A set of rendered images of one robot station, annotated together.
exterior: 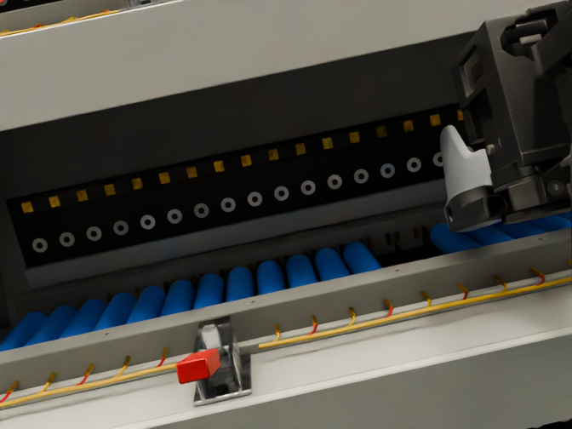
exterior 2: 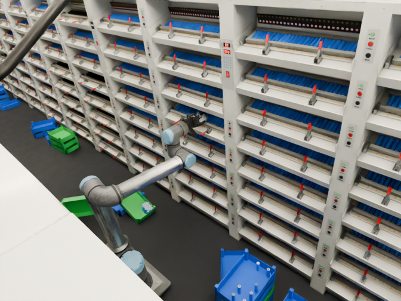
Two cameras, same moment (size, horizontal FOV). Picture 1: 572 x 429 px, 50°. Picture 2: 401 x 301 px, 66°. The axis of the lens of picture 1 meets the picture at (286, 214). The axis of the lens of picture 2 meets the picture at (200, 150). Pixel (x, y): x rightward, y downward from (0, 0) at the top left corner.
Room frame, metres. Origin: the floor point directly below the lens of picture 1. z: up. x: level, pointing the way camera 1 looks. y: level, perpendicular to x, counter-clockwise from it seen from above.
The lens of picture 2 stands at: (-0.96, -1.52, 1.99)
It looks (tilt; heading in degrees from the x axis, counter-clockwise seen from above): 34 degrees down; 48
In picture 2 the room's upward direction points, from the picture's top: 6 degrees counter-clockwise
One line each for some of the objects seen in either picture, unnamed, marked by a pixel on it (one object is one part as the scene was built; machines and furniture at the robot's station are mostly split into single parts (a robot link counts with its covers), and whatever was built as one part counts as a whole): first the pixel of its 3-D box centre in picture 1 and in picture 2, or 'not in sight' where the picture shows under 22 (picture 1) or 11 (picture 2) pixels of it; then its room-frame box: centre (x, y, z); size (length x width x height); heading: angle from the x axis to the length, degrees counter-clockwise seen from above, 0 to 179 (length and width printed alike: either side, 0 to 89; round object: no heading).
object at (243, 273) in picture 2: not in sight; (246, 280); (-0.17, -0.91, 0.44); 0.30 x 0.20 x 0.08; 4
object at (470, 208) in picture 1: (500, 199); not in sight; (0.29, -0.10, 0.97); 0.09 x 0.05 x 0.02; 10
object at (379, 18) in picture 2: not in sight; (346, 181); (0.41, -1.12, 0.88); 0.20 x 0.09 x 1.76; 1
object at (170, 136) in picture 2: not in sight; (172, 134); (0.07, -0.14, 0.98); 0.12 x 0.09 x 0.10; 2
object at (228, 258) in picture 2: not in sight; (234, 269); (0.06, -0.63, 0.04); 0.30 x 0.20 x 0.08; 41
